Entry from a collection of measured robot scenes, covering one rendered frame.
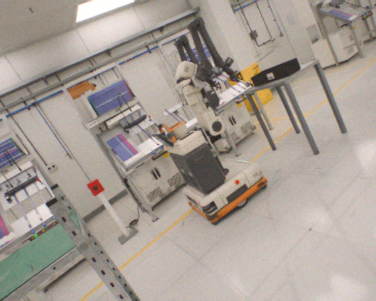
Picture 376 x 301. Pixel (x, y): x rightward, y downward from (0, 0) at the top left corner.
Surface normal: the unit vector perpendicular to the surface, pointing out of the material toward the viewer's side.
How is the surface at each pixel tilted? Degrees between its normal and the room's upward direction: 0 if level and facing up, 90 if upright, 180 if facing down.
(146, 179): 90
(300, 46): 90
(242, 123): 90
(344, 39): 90
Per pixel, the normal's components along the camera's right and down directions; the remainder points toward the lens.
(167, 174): 0.44, -0.02
